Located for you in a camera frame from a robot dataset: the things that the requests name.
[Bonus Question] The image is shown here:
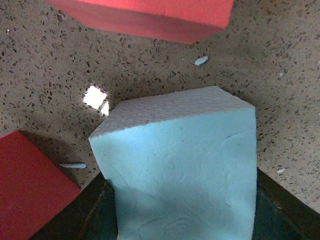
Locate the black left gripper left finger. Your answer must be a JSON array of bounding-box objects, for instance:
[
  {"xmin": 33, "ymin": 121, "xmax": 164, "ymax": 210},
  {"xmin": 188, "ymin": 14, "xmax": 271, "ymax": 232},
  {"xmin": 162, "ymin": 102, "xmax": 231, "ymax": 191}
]
[{"xmin": 31, "ymin": 173, "xmax": 118, "ymax": 240}]

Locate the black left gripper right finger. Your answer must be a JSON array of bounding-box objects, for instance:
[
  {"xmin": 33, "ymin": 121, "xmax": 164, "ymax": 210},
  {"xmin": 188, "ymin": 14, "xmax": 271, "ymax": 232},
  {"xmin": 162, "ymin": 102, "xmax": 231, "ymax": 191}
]
[{"xmin": 252, "ymin": 169, "xmax": 320, "ymax": 240}]

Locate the blue foam cube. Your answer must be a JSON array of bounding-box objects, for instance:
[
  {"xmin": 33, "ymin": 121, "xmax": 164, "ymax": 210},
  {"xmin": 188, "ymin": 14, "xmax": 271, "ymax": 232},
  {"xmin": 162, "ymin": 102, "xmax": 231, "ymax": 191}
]
[{"xmin": 89, "ymin": 86, "xmax": 257, "ymax": 240}]

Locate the blue foam crumb left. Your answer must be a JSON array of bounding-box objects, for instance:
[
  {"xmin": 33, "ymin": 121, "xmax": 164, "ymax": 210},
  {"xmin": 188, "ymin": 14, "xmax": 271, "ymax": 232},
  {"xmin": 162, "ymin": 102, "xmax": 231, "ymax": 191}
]
[{"xmin": 60, "ymin": 162, "xmax": 87, "ymax": 169}]

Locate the blue foam crumb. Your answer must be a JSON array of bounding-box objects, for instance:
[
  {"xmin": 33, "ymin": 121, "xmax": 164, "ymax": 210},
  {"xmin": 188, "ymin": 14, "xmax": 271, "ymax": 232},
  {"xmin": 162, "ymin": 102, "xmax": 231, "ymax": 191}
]
[
  {"xmin": 194, "ymin": 56, "xmax": 209, "ymax": 66},
  {"xmin": 60, "ymin": 162, "xmax": 87, "ymax": 169}
]

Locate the red foam cube front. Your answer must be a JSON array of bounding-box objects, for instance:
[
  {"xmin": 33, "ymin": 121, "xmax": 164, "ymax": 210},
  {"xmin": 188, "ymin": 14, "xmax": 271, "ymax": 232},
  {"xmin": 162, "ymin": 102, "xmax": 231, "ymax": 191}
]
[{"xmin": 0, "ymin": 131, "xmax": 81, "ymax": 240}]

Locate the red foam cube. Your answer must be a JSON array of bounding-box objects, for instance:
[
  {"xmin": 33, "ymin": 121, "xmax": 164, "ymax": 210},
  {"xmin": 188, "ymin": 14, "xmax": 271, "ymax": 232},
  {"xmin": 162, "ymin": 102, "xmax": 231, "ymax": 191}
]
[
  {"xmin": 0, "ymin": 131, "xmax": 81, "ymax": 240},
  {"xmin": 49, "ymin": 0, "xmax": 234, "ymax": 45}
]

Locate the blue foam crumb upper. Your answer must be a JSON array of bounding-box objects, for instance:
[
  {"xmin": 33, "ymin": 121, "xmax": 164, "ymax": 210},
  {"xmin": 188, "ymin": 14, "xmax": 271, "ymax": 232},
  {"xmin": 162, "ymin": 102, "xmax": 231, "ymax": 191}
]
[{"xmin": 194, "ymin": 56, "xmax": 209, "ymax": 66}]

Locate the red foam cube back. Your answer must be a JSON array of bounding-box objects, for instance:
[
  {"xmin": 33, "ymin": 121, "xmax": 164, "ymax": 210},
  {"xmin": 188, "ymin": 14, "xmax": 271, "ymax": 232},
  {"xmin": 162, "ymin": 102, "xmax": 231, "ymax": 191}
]
[{"xmin": 49, "ymin": 0, "xmax": 234, "ymax": 45}]

